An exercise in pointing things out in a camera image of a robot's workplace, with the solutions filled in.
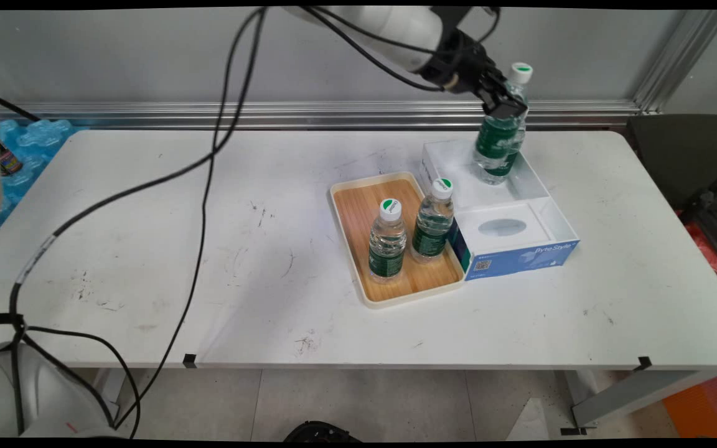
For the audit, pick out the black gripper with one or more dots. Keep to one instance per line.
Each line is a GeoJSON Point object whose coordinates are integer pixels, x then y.
{"type": "Point", "coordinates": [461, 62]}

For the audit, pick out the clear water bottle green label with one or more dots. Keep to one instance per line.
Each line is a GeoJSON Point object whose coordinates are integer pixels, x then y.
{"type": "Point", "coordinates": [521, 73]}
{"type": "Point", "coordinates": [433, 224]}
{"type": "Point", "coordinates": [492, 143]}
{"type": "Point", "coordinates": [387, 246]}

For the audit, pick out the white open cardboard box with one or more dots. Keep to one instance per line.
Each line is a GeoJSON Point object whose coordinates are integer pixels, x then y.
{"type": "Point", "coordinates": [470, 180]}

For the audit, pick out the blue and white tissue box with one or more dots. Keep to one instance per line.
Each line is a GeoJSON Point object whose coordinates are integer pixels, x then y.
{"type": "Point", "coordinates": [520, 258]}

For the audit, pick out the dark grey chair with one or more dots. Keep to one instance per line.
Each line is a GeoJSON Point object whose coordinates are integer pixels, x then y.
{"type": "Point", "coordinates": [682, 155]}

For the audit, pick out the cream tray with wood base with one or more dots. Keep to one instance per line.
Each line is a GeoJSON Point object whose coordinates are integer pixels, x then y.
{"type": "Point", "coordinates": [358, 218]}

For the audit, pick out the red plastic bag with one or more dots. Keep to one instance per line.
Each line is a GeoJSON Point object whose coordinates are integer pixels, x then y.
{"type": "Point", "coordinates": [704, 249]}

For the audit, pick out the white table leg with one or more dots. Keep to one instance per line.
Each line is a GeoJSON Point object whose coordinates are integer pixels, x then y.
{"type": "Point", "coordinates": [632, 395]}

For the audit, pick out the orange box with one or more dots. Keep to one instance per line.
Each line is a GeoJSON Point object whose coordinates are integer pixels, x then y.
{"type": "Point", "coordinates": [704, 404]}

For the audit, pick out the black round object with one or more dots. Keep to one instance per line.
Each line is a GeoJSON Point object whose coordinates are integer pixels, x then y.
{"type": "Point", "coordinates": [321, 432]}

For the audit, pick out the blue wrapped water bottle pack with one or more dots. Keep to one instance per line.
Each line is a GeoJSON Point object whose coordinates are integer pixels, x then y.
{"type": "Point", "coordinates": [35, 140]}

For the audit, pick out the horizontal aluminium frame rail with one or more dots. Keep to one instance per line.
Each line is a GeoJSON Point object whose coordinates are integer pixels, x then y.
{"type": "Point", "coordinates": [333, 115]}

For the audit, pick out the slanted aluminium frame profile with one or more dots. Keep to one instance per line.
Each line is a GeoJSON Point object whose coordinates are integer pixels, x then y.
{"type": "Point", "coordinates": [682, 59]}

